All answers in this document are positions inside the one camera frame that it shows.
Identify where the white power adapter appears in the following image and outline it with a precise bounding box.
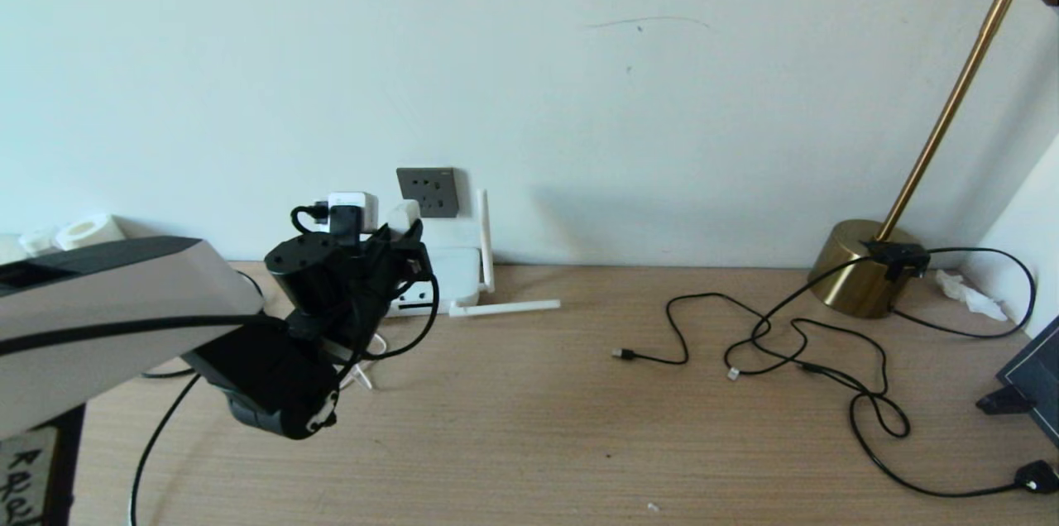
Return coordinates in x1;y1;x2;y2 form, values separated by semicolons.
389;199;423;236

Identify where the black USB cable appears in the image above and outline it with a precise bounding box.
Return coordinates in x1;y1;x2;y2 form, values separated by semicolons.
614;293;890;399

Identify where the thick black cable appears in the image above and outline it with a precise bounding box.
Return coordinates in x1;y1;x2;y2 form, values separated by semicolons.
130;268;266;526

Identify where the white router with four antennas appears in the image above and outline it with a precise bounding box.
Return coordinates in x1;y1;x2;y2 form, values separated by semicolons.
389;189;562;320

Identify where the white paper roll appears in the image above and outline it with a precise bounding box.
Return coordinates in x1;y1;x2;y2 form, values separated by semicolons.
54;213;127;252

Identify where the brass desk lamp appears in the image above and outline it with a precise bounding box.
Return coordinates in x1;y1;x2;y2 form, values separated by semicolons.
807;0;1059;320

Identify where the crumpled white tissue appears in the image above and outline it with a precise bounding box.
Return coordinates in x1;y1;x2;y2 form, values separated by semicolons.
933;270;1009;323

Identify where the grey wall socket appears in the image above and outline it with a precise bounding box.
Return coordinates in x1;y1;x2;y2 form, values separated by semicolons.
396;167;458;219

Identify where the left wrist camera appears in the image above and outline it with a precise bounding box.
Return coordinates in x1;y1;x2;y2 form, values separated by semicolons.
327;191;380;239

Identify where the black inline switch box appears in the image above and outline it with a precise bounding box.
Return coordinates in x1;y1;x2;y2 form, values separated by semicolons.
856;241;929;283

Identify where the black cable with connector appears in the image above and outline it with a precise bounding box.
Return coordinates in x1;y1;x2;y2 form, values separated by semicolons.
749;247;1059;498

